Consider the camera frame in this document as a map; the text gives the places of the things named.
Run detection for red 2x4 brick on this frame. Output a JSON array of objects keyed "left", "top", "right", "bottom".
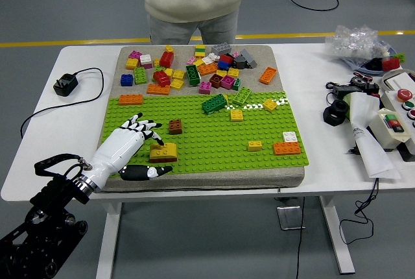
[{"left": 149, "top": 155, "right": 179, "bottom": 164}]

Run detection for clear bubble wrap bag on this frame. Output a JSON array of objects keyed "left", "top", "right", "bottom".
[{"left": 325, "top": 25, "right": 394, "bottom": 66}]

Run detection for dark red 2x2 brick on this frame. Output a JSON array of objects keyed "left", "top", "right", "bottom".
[{"left": 209, "top": 73, "right": 224, "bottom": 90}]

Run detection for black looped cable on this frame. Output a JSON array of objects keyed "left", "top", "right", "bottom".
[{"left": 339, "top": 178, "right": 380, "bottom": 245}]

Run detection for orange 2x4 brick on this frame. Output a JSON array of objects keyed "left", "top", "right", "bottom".
[
  {"left": 273, "top": 141, "right": 302, "bottom": 156},
  {"left": 146, "top": 83, "right": 171, "bottom": 96},
  {"left": 196, "top": 62, "right": 219, "bottom": 77},
  {"left": 118, "top": 93, "right": 144, "bottom": 106}
]

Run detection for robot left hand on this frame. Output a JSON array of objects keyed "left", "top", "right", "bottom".
[{"left": 88, "top": 112, "right": 174, "bottom": 191}]

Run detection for white paper bag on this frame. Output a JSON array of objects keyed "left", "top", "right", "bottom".
[{"left": 348, "top": 92, "right": 402, "bottom": 180}]

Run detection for black plug cord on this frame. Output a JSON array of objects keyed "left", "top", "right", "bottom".
[{"left": 19, "top": 67, "right": 105, "bottom": 140}]

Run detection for white flat box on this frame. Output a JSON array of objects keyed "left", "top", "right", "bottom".
[{"left": 381, "top": 69, "right": 415, "bottom": 93}]

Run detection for yellow arched brick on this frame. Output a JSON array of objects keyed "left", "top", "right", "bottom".
[{"left": 148, "top": 142, "right": 178, "bottom": 159}]

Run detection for green sheet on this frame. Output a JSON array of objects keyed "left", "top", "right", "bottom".
[{"left": 342, "top": 93, "right": 353, "bottom": 121}]

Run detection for green baseplate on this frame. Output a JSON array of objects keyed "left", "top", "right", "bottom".
[{"left": 99, "top": 90, "right": 311, "bottom": 178}]

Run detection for dark green 2x4 brick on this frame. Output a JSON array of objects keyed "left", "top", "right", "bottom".
[
  {"left": 185, "top": 64, "right": 202, "bottom": 87},
  {"left": 201, "top": 93, "right": 228, "bottom": 115}
]

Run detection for black power adapter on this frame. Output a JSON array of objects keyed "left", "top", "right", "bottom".
[{"left": 332, "top": 84, "right": 363, "bottom": 96}]

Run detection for tall red brick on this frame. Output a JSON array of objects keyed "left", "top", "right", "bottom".
[{"left": 160, "top": 51, "right": 175, "bottom": 69}]

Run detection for black servo module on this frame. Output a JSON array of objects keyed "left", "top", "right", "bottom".
[{"left": 361, "top": 81, "right": 381, "bottom": 99}]

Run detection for black power plug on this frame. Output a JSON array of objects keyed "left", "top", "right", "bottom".
[{"left": 53, "top": 73, "right": 79, "bottom": 97}]

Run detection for blue basin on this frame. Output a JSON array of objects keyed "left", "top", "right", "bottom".
[{"left": 342, "top": 47, "right": 405, "bottom": 74}]

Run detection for black hanging cable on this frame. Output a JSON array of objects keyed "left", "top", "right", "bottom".
[{"left": 293, "top": 196, "right": 306, "bottom": 279}]

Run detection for large black nut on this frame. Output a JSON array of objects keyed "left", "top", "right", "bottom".
[{"left": 322, "top": 99, "right": 350, "bottom": 127}]

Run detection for dark grey long brick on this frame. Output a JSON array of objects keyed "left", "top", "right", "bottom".
[{"left": 239, "top": 48, "right": 258, "bottom": 68}]

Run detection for black plastic part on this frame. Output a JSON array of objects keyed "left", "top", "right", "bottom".
[{"left": 365, "top": 58, "right": 384, "bottom": 71}]

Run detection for grey 2x4 brick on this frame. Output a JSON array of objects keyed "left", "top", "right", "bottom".
[{"left": 211, "top": 42, "right": 232, "bottom": 56}]

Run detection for grey control box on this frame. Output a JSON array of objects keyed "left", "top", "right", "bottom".
[{"left": 379, "top": 88, "right": 415, "bottom": 163}]

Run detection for metal floor plate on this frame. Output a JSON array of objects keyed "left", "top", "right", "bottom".
[{"left": 276, "top": 206, "right": 306, "bottom": 231}]

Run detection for red emergency stop button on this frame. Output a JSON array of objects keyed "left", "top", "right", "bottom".
[{"left": 396, "top": 88, "right": 414, "bottom": 103}]

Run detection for white switch box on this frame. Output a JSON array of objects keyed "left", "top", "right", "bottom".
[{"left": 368, "top": 108, "right": 412, "bottom": 152}]

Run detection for white table leg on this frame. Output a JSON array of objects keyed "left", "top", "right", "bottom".
[
  {"left": 95, "top": 201, "right": 123, "bottom": 279},
  {"left": 318, "top": 195, "right": 356, "bottom": 275}
]

